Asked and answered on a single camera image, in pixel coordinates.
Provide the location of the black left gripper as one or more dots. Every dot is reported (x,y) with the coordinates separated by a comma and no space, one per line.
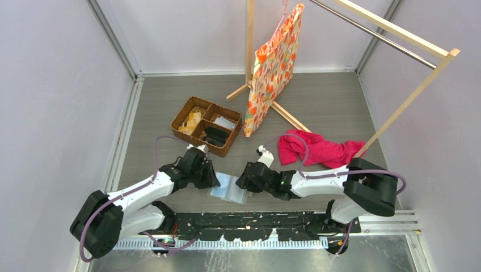
(211,181)

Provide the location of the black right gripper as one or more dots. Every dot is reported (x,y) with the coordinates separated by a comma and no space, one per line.
(244,182)

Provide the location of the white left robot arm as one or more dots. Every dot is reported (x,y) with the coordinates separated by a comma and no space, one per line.
(105,219)

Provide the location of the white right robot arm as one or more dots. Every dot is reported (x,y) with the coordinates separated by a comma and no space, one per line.
(363,187)

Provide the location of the black VIP cards in basket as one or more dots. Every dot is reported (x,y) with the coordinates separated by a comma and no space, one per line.
(215,136)

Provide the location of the white VIP cards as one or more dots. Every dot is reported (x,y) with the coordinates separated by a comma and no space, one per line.
(224,122)

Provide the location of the gold VIP cards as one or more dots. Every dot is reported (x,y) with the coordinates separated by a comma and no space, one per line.
(189,126)

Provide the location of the brown woven divided basket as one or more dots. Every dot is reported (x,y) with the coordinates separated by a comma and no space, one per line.
(201,122)

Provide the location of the pink cloth garment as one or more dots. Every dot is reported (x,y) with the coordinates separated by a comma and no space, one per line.
(314,149)

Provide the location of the floral orange paper bag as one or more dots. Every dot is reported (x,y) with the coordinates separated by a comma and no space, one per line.
(273,70)

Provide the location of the wooden clothes rack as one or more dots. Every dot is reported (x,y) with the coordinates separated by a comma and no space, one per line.
(383,25)

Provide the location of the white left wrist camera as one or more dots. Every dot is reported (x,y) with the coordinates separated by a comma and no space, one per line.
(203,148)

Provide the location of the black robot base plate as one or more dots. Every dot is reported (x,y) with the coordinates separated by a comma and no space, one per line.
(253,226)

